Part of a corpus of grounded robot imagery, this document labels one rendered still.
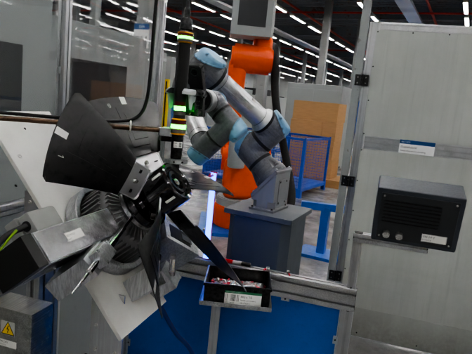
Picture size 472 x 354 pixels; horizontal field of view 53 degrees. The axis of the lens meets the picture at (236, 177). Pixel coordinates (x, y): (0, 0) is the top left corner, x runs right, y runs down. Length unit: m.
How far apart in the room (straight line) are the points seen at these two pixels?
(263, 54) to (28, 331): 4.39
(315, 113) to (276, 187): 7.43
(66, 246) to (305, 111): 8.54
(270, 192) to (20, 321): 1.08
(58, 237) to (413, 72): 2.41
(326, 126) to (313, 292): 7.72
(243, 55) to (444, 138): 2.87
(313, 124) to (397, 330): 6.51
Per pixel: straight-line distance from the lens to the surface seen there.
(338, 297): 1.73
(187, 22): 1.38
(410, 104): 3.06
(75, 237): 1.15
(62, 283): 1.17
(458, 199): 1.59
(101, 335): 1.43
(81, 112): 1.17
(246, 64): 5.38
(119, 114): 1.45
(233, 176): 5.25
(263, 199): 2.03
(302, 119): 9.46
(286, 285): 1.74
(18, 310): 1.45
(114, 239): 1.18
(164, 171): 1.26
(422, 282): 3.23
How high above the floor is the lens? 1.45
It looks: 9 degrees down
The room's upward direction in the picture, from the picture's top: 6 degrees clockwise
